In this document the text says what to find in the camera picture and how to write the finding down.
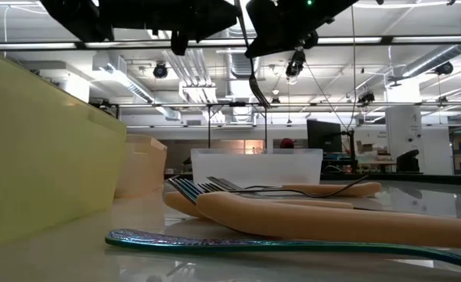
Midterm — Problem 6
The black background monitor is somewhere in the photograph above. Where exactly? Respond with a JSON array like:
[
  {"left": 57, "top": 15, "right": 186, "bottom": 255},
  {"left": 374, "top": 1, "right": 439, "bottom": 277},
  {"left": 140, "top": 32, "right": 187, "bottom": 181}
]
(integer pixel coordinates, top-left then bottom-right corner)
[{"left": 306, "top": 119, "right": 343, "bottom": 154}]

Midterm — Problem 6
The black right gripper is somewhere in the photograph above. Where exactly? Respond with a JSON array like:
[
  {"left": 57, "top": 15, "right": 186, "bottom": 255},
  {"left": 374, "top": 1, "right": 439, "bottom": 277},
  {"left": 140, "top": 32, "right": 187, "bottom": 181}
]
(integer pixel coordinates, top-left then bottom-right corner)
[{"left": 245, "top": 0, "right": 358, "bottom": 60}]

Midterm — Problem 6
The clear plastic bin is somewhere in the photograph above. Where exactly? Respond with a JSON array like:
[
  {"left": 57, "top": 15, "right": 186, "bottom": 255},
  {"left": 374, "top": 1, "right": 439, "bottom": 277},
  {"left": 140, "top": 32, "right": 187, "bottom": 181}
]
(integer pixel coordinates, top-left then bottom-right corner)
[{"left": 189, "top": 147, "right": 324, "bottom": 188}]

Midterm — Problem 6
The black overhead rig beam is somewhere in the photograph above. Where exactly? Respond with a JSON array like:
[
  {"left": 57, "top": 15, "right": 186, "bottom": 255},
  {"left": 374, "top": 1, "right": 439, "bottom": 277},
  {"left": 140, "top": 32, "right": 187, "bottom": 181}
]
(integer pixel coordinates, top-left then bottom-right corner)
[{"left": 0, "top": 35, "right": 461, "bottom": 51}]

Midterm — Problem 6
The ribbed silver air duct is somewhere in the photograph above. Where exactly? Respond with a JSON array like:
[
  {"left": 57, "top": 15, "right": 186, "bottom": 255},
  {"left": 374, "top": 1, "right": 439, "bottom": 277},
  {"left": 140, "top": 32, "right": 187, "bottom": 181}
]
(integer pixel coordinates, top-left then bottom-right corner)
[{"left": 225, "top": 49, "right": 263, "bottom": 80}]

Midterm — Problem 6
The yellow plastic bin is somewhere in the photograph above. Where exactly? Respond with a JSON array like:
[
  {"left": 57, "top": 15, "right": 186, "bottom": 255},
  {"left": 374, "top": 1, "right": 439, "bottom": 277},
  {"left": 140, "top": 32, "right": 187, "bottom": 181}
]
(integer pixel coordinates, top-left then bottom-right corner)
[{"left": 0, "top": 43, "right": 128, "bottom": 252}]

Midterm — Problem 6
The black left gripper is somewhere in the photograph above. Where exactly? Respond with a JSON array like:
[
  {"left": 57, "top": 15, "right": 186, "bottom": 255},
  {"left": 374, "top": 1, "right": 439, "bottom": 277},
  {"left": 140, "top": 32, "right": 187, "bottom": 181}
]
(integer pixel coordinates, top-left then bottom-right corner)
[{"left": 112, "top": 0, "right": 240, "bottom": 56}]

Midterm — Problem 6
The cardboard box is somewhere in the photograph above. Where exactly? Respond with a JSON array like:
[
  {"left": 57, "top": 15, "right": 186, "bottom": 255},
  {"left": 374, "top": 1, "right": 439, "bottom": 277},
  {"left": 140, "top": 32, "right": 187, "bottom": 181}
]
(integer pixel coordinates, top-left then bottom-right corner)
[{"left": 356, "top": 139, "right": 376, "bottom": 154}]

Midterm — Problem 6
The orange plastic bin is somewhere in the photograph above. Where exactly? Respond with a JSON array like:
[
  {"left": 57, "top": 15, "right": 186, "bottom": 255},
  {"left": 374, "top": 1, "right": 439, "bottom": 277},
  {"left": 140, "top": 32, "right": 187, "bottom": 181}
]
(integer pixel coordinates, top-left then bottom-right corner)
[{"left": 114, "top": 134, "right": 168, "bottom": 199}]

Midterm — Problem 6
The black fork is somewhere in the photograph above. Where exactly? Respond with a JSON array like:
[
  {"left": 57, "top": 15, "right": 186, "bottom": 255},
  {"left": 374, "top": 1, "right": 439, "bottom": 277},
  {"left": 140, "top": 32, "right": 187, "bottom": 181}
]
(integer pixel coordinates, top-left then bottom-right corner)
[
  {"left": 196, "top": 175, "right": 369, "bottom": 198},
  {"left": 233, "top": 0, "right": 273, "bottom": 110}
]

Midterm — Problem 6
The thin hanging cable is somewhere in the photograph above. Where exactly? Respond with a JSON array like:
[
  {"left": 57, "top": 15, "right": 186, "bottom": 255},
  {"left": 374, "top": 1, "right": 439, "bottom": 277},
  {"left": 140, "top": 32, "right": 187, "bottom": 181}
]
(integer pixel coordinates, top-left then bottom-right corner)
[{"left": 349, "top": 0, "right": 357, "bottom": 132}]

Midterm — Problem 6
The black office chair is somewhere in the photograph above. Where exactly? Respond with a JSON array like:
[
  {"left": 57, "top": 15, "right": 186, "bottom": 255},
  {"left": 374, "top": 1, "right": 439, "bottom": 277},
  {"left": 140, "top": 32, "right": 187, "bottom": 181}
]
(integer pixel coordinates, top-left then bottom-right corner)
[{"left": 396, "top": 148, "right": 422, "bottom": 174}]

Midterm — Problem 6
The black aluminium table frame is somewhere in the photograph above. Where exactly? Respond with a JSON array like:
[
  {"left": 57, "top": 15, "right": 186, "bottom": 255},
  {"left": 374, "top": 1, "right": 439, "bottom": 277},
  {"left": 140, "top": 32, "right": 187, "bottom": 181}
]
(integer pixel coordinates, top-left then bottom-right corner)
[{"left": 163, "top": 171, "right": 461, "bottom": 187}]

